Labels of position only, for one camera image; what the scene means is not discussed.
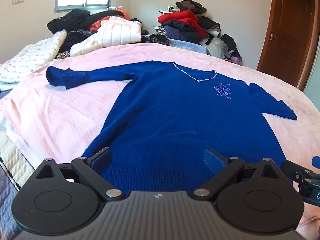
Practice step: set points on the white quilted mattress pad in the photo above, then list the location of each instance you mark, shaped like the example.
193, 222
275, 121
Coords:
12, 160

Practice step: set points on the black and orange clothes pile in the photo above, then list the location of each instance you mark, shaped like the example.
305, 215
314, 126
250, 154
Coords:
72, 18

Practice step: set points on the white printed quilt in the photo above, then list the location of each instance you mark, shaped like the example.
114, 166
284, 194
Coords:
32, 55

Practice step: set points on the black mesh garment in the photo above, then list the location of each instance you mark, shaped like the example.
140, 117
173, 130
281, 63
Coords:
190, 5

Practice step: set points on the purple bag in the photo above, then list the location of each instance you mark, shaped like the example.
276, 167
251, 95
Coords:
236, 60

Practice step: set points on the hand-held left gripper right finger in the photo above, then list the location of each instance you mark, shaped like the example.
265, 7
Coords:
215, 161

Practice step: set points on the black jacket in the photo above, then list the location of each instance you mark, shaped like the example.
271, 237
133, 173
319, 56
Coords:
208, 22

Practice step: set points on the wooden door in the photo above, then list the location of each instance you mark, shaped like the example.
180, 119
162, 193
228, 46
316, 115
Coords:
287, 30

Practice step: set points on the light blue quilted blanket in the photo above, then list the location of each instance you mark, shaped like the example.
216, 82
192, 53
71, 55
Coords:
186, 45

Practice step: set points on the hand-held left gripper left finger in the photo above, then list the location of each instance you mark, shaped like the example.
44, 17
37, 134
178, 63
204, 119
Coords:
101, 160

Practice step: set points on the orange garment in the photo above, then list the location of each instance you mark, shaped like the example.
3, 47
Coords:
96, 25

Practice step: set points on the pink blanket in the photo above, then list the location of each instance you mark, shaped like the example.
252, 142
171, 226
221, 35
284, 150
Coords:
62, 115

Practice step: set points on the blue beaded sweater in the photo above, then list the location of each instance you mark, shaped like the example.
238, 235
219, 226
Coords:
180, 110

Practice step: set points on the white quilted jacket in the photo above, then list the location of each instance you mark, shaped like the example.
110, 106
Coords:
117, 33

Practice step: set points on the fuzzy patterned hat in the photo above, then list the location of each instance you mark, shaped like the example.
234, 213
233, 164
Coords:
159, 39

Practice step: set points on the red garment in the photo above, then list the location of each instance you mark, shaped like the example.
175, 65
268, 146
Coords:
180, 17

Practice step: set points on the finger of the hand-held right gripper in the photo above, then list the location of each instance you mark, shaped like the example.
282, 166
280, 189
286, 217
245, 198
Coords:
293, 171
317, 162

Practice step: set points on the black bag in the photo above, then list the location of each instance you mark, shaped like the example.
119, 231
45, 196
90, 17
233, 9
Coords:
231, 42

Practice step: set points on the checkered cloth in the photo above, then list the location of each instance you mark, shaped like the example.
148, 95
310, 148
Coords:
160, 29

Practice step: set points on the pile of clothes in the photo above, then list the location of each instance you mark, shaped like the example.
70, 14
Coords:
178, 32

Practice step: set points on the dark patterned garment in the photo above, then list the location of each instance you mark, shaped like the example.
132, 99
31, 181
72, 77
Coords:
76, 36

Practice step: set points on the clear plastic bag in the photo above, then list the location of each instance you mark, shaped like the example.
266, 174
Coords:
217, 47

